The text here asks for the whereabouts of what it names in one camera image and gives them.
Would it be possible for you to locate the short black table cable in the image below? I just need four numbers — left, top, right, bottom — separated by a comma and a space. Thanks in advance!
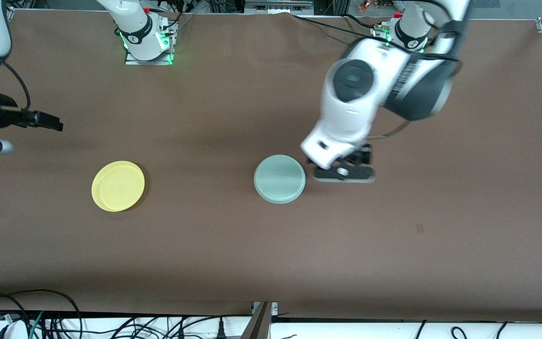
345, 13, 390, 31

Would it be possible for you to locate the green cable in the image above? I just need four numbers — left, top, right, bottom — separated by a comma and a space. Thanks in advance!
29, 311, 46, 339

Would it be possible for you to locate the aluminium profile post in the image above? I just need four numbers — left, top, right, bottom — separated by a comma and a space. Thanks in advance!
240, 301, 279, 339

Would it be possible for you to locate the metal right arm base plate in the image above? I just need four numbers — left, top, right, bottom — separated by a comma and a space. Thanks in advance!
125, 21, 177, 65

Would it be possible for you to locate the long black table cable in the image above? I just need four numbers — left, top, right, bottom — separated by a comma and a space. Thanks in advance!
292, 13, 384, 40

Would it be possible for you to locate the brown table cover cloth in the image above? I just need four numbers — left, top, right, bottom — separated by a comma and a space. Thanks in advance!
0, 9, 542, 323

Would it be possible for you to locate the yellow plastic plate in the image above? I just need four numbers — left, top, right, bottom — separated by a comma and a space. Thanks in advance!
91, 161, 145, 212

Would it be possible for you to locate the pale green plastic plate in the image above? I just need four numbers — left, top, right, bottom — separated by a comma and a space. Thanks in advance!
254, 154, 306, 204

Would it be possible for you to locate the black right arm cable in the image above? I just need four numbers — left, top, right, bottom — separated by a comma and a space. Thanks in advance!
0, 61, 32, 112

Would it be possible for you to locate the grey socket strip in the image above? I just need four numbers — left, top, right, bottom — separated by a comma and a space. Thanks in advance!
244, 0, 314, 15

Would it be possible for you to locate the black looped floor cable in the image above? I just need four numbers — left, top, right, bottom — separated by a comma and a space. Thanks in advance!
0, 289, 83, 339

